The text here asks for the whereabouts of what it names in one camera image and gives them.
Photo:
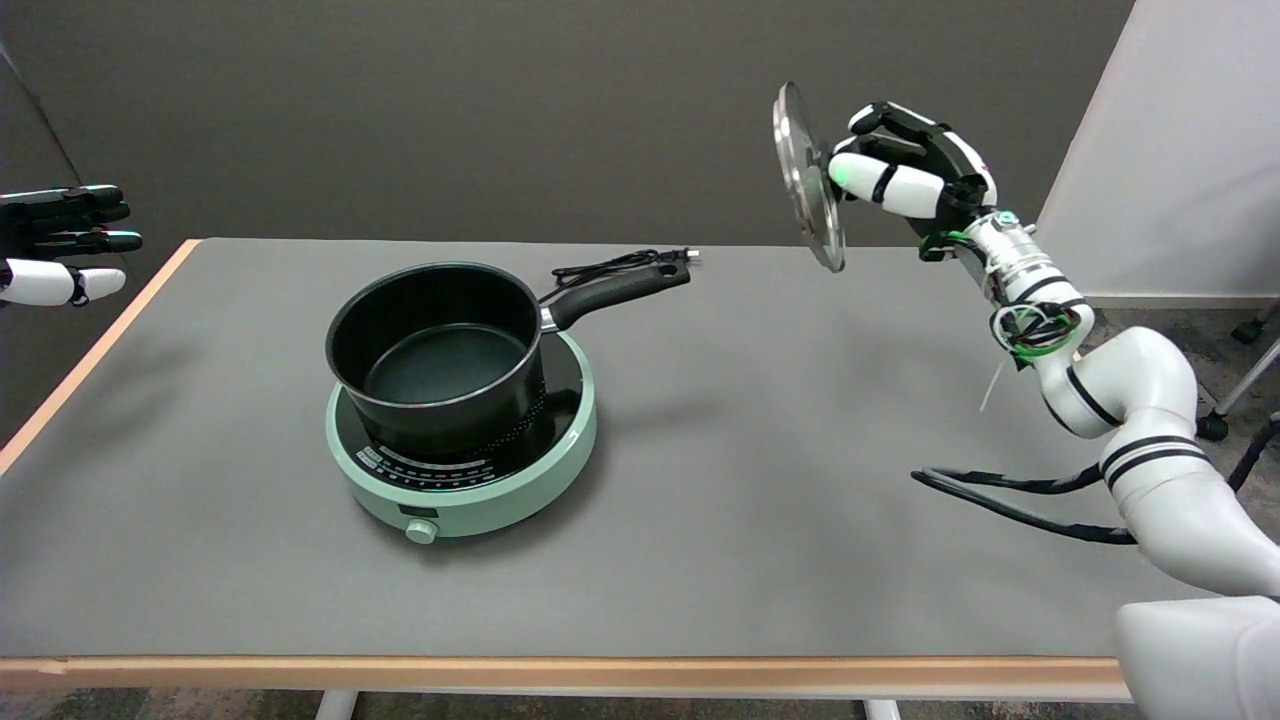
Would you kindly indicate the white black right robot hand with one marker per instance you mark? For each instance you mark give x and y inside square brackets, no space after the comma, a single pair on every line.
[900,185]

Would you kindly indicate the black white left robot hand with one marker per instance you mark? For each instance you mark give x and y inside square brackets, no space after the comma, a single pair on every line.
[40,280]

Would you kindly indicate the glass pot lid steel rim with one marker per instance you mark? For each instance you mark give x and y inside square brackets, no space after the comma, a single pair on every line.
[805,180]

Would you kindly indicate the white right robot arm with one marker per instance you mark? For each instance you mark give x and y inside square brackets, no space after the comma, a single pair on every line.
[1150,400]

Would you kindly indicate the grey table mat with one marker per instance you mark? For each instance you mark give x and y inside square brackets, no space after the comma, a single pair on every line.
[800,500]

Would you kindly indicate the chair base with black casters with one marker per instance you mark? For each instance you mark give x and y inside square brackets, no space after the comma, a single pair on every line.
[1212,428]

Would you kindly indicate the mint green induction cooker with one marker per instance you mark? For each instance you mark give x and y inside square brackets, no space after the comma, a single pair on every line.
[500,500]

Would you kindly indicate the wood-edged table white legs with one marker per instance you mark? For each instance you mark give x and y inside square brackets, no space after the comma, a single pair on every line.
[600,672]

